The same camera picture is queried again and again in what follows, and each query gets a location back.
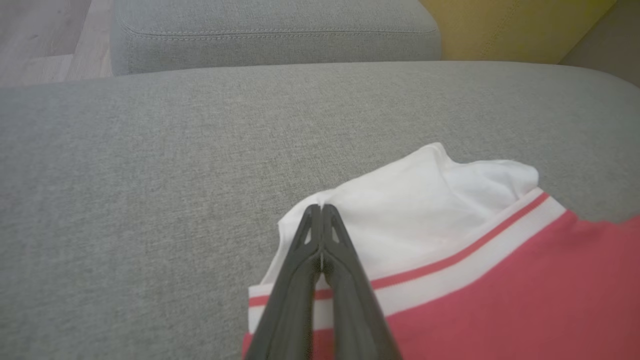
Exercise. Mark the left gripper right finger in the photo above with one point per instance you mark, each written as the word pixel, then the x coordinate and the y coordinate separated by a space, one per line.
pixel 355 310

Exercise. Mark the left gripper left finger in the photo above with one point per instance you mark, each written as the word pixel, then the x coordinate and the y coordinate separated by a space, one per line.
pixel 295 300

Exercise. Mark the red garment with white stripes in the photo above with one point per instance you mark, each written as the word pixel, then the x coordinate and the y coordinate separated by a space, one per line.
pixel 500 300

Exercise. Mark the large grey sofa chaise cushion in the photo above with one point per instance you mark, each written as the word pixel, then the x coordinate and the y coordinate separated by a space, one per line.
pixel 150 200

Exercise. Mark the grey sofa seat cushion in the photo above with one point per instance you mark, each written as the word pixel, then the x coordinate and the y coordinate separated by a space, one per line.
pixel 275 45

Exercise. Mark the yellow sofa backrest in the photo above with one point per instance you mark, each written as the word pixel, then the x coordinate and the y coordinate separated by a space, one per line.
pixel 500 30

